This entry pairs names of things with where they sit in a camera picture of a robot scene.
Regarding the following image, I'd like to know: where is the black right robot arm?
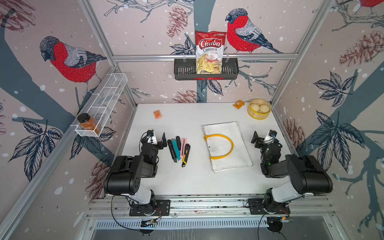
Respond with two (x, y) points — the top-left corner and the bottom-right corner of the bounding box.
(251, 130), (333, 215)

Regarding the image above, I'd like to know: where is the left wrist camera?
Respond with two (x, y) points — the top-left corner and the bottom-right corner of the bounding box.
(146, 130), (158, 145)

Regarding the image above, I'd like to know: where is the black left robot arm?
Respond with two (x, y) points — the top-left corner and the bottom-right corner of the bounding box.
(103, 130), (170, 217)

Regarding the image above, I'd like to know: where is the clear acrylic shelf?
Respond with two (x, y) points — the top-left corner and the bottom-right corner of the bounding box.
(75, 73), (128, 138)

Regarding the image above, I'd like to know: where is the red Chuba chips bag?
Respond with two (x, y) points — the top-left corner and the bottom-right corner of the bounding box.
(195, 31), (227, 74)

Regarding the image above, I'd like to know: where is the orange wrapped candy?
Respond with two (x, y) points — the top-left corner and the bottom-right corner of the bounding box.
(233, 100), (245, 109)

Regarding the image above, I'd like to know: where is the teal art knife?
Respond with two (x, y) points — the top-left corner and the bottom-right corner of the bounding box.
(172, 139), (181, 161)

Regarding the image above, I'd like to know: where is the orange spice jar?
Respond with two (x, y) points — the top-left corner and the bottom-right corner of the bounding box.
(77, 113), (98, 131)

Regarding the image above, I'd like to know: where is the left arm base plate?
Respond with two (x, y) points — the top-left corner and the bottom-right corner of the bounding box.
(129, 200), (171, 217)

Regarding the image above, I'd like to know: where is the pink art knife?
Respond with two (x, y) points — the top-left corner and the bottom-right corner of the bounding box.
(181, 138), (188, 158)

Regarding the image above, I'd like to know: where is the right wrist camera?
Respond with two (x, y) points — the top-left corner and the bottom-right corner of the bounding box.
(263, 130), (277, 144)

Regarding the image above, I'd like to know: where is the black wire basket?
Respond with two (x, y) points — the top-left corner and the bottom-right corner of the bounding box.
(174, 57), (239, 81)

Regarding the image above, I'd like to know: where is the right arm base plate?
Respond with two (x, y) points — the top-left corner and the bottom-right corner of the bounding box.
(245, 198), (291, 215)

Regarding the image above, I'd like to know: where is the yellow bowl with buns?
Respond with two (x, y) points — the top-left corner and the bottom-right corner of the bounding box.
(247, 99), (272, 120)

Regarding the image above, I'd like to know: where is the white pouch with yellow handles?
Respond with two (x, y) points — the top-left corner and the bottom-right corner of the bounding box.
(203, 122), (253, 174)

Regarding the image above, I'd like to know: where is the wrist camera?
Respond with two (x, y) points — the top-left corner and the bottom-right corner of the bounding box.
(263, 130), (277, 144)
(146, 130), (158, 145)

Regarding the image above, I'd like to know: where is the orange snack packet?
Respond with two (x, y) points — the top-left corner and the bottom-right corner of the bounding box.
(154, 110), (162, 119)

